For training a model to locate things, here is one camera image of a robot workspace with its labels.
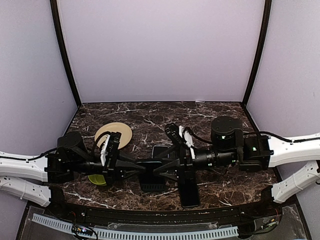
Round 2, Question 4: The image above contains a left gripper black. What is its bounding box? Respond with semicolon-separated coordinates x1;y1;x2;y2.
70;151;147;188

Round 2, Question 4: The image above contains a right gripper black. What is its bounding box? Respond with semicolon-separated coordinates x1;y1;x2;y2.
152;143;237;185

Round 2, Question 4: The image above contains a pink phone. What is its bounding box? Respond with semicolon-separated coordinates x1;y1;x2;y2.
152;146;169;159

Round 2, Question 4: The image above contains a light blue phone case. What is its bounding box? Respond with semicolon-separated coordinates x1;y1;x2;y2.
151;145;170;160

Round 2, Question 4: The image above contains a teal edged phone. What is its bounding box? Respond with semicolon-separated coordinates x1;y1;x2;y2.
137;161;163;176

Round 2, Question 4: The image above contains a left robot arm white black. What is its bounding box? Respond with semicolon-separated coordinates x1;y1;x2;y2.
0;131;146;218

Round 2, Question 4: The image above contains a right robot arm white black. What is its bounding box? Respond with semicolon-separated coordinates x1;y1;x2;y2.
153;116;320;217

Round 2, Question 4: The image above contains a green bowl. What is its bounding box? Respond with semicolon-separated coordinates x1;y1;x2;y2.
88;174;107;187

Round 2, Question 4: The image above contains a beige round plate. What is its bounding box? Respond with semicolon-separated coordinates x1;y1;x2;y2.
94;122;133;150

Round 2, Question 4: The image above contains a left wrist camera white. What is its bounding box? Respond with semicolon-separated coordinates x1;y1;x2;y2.
100;134;113;166

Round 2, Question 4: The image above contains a white cable duct strip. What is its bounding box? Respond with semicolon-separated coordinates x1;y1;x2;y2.
31;213;239;240

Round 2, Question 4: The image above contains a black front rail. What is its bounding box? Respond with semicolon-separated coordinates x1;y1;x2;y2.
42;199;294;226

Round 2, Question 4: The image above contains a left black frame post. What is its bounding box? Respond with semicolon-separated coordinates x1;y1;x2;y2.
49;0;82;108

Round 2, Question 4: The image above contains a black frame post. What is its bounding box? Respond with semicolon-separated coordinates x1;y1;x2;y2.
49;0;82;108
241;0;272;108

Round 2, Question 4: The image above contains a right black frame post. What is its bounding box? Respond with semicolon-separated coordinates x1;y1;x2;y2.
241;0;272;108

